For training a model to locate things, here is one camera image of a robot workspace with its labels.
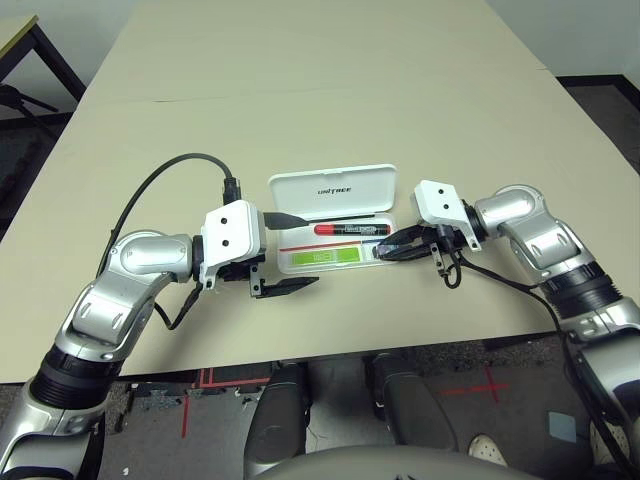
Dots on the dark grey robot right leg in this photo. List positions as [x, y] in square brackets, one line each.
[410, 405]

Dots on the black stand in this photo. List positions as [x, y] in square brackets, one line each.
[15, 96]

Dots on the grey robot torso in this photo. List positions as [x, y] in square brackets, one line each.
[390, 465]

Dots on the dark grey robot left leg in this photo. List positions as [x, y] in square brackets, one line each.
[277, 420]

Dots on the green rectangular eraser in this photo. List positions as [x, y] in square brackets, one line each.
[325, 256]

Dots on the black framed side table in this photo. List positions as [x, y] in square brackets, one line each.
[45, 47]

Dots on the dark grey robot leg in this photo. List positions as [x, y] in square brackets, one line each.
[410, 405]
[277, 420]

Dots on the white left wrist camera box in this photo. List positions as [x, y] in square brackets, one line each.
[230, 230]

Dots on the small blue floor square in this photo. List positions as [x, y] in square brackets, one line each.
[561, 426]

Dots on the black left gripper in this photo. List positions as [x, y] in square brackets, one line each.
[245, 270]

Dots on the white plastic pencil case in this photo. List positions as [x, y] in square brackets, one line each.
[345, 192]

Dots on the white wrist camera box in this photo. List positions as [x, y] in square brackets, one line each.
[440, 200]
[230, 230]

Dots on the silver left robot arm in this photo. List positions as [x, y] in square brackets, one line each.
[145, 250]

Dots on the small grey eraser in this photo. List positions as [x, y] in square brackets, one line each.
[381, 248]

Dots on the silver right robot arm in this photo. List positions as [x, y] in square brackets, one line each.
[520, 205]

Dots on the red and black marker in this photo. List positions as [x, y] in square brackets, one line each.
[350, 230]

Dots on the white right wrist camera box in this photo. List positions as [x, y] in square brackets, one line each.
[440, 200]

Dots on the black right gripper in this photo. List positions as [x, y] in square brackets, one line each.
[442, 237]

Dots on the red floor tape lines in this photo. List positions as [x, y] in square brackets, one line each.
[205, 380]

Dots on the red floor tape cross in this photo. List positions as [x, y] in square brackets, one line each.
[490, 390]

